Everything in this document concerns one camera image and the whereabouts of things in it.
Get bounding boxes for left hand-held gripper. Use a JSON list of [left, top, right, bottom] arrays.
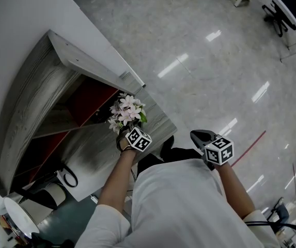
[[116, 125, 152, 153]]

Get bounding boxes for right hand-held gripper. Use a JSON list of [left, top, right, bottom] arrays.
[[190, 129, 235, 172]]

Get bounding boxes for pink and white flowers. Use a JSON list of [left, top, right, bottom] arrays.
[[107, 92, 148, 135]]

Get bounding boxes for person's right forearm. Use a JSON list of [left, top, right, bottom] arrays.
[[213, 162, 257, 221]]

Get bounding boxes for person's left forearm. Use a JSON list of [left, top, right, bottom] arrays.
[[99, 148, 138, 214]]

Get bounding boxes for black wrist band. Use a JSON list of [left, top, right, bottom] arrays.
[[120, 145, 137, 154]]

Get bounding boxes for person's black trousers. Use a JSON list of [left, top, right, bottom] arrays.
[[136, 135, 205, 176]]

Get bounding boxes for person's white shirt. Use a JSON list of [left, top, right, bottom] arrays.
[[74, 158, 282, 248]]

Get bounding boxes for blue office chair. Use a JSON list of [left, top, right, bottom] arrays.
[[271, 196, 291, 227]]

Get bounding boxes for beige round bin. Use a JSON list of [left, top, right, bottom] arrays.
[[43, 182, 67, 208]]

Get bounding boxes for grey wooden shelf cabinet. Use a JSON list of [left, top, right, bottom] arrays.
[[0, 29, 178, 199]]

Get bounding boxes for white round table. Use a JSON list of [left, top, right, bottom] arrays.
[[3, 196, 40, 235]]

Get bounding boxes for black office chair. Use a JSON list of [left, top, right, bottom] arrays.
[[261, 0, 296, 38]]

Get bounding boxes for white long desk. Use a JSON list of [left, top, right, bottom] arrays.
[[233, 0, 296, 42]]

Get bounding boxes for black looped cable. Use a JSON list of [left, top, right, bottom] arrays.
[[62, 166, 79, 189]]

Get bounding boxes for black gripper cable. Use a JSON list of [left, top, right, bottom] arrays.
[[245, 220, 296, 246]]

